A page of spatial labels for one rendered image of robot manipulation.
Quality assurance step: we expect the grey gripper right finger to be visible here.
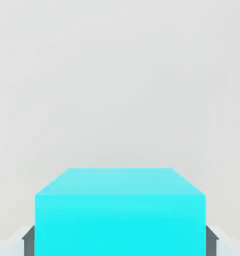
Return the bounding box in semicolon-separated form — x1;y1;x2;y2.
205;225;240;256

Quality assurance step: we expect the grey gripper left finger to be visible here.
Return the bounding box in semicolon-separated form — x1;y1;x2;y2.
0;225;36;256

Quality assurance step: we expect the small cyan cube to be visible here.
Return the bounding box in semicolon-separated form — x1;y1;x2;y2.
34;167;207;256

